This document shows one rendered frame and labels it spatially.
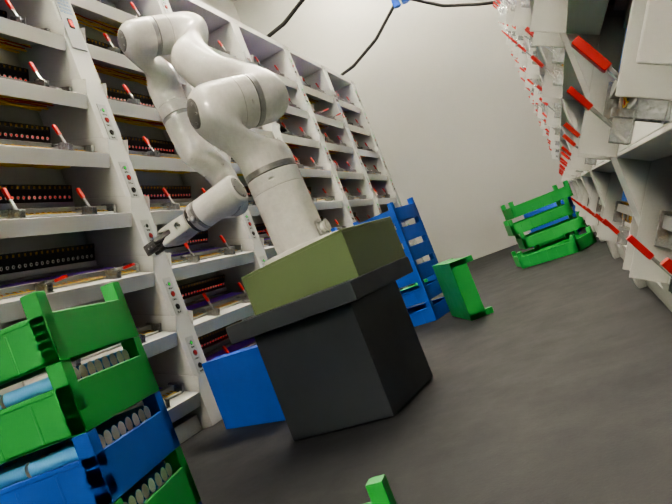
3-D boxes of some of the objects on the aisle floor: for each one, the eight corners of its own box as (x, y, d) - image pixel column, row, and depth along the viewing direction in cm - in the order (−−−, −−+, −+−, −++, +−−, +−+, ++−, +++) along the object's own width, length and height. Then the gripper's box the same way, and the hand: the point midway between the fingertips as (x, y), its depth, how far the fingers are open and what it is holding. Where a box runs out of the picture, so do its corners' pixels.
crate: (471, 321, 206) (448, 263, 207) (451, 316, 236) (431, 265, 237) (494, 312, 206) (471, 254, 207) (471, 308, 236) (451, 257, 237)
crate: (288, 420, 161) (259, 345, 162) (226, 429, 183) (201, 363, 183) (310, 407, 167) (282, 335, 168) (247, 417, 188) (223, 353, 189)
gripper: (206, 205, 182) (160, 238, 188) (173, 206, 167) (125, 242, 173) (219, 227, 181) (172, 259, 187) (187, 230, 166) (138, 265, 172)
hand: (155, 247), depth 179 cm, fingers open, 3 cm apart
